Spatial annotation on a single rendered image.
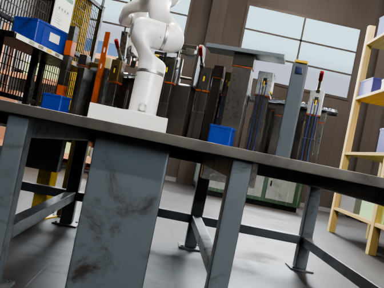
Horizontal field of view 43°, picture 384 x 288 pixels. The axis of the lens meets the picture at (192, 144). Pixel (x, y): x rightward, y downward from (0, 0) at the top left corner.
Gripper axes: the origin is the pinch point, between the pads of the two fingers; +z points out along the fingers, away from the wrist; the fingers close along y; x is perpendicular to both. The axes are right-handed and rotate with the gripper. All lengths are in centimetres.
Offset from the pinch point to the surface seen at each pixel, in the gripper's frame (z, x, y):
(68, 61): 6.7, 28.7, -17.9
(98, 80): 13.9, 9.8, -15.8
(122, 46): -6.2, -0.1, -16.1
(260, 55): -7, -77, -38
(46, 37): -1.8, 36.3, -31.6
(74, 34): -8.8, 28.6, -18.1
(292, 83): 4, -94, -37
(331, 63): -190, -124, 716
